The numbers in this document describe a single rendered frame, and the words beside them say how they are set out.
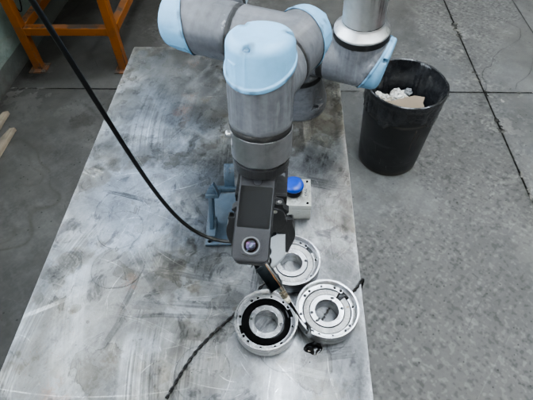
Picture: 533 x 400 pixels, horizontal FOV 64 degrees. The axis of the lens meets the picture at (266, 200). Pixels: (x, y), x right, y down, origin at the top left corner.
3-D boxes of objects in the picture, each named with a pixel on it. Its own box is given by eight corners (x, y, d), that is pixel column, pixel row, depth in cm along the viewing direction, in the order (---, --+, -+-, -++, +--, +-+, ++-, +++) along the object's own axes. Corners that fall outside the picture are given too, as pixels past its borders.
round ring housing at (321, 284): (323, 360, 70) (325, 351, 67) (282, 312, 75) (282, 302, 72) (369, 322, 74) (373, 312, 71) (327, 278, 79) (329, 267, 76)
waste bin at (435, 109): (427, 182, 198) (458, 109, 164) (354, 182, 199) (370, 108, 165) (415, 132, 219) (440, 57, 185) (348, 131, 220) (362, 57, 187)
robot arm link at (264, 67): (312, 22, 45) (280, 55, 40) (305, 112, 53) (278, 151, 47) (244, 10, 48) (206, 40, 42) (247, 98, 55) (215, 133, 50)
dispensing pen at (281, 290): (298, 333, 68) (241, 251, 63) (293, 320, 72) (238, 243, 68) (309, 325, 68) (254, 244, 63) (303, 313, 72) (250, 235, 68)
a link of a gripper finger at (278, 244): (290, 243, 71) (285, 203, 64) (290, 272, 67) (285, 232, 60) (272, 244, 71) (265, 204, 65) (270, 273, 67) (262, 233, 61)
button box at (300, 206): (310, 219, 88) (312, 205, 84) (275, 218, 88) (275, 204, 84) (309, 189, 93) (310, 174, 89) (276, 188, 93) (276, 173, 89)
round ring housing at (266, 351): (246, 367, 69) (244, 359, 66) (228, 309, 76) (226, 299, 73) (306, 347, 71) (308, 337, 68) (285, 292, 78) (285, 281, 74)
